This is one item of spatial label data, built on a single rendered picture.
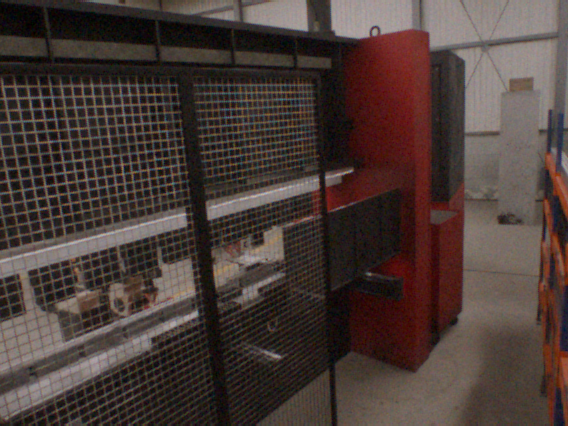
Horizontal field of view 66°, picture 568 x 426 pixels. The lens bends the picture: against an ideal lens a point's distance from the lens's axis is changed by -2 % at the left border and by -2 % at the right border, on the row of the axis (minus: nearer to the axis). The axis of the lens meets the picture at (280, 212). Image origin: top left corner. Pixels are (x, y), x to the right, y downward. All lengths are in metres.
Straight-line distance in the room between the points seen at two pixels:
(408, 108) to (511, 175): 4.53
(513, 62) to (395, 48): 6.19
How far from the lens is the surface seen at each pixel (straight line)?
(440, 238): 3.44
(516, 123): 7.25
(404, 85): 2.95
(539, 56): 9.07
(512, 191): 7.36
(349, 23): 9.69
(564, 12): 8.94
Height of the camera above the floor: 1.85
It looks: 12 degrees down
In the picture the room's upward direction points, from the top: 4 degrees counter-clockwise
